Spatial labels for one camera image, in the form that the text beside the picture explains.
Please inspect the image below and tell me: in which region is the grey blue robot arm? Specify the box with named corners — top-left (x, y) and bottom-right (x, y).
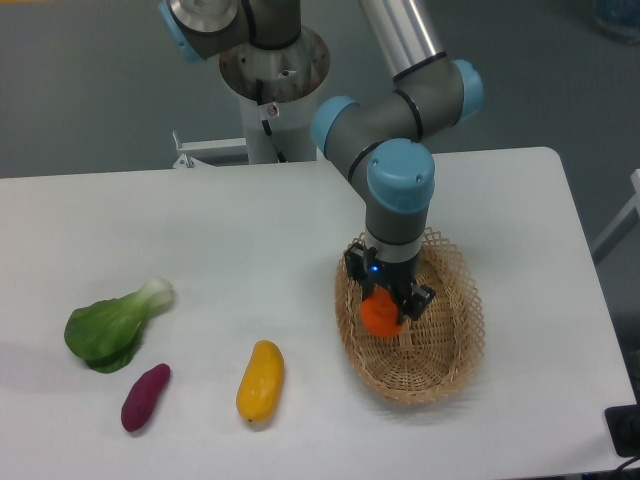
top-left (159, 1), bottom-right (484, 321)

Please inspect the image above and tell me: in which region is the white metal base bracket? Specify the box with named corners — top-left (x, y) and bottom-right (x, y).
top-left (172, 130), bottom-right (249, 169)

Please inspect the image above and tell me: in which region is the purple sweet potato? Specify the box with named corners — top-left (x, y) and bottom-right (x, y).
top-left (120, 363), bottom-right (171, 433)

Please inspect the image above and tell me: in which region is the white frame at right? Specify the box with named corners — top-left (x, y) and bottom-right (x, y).
top-left (590, 169), bottom-right (639, 265)

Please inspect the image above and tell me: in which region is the orange fruit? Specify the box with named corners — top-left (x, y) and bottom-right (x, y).
top-left (360, 289), bottom-right (401, 338)

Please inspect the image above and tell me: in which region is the black cable on pedestal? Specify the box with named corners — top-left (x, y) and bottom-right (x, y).
top-left (255, 78), bottom-right (288, 164)

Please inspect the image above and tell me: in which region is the yellow mango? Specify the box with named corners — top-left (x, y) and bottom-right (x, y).
top-left (236, 340), bottom-right (285, 423)

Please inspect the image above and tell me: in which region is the black device at table edge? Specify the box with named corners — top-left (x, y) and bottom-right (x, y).
top-left (604, 405), bottom-right (639, 458)

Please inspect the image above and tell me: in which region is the green bok choy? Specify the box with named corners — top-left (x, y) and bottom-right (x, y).
top-left (63, 277), bottom-right (175, 374)

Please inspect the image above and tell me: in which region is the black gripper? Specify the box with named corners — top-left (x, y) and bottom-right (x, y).
top-left (344, 242), bottom-right (436, 325)

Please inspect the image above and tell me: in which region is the blue object top right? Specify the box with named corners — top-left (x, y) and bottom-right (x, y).
top-left (592, 0), bottom-right (639, 45)

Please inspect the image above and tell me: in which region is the woven wicker basket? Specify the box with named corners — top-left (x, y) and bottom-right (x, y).
top-left (334, 227), bottom-right (485, 405)

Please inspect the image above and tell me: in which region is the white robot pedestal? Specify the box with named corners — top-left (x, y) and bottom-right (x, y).
top-left (219, 26), bottom-right (330, 164)

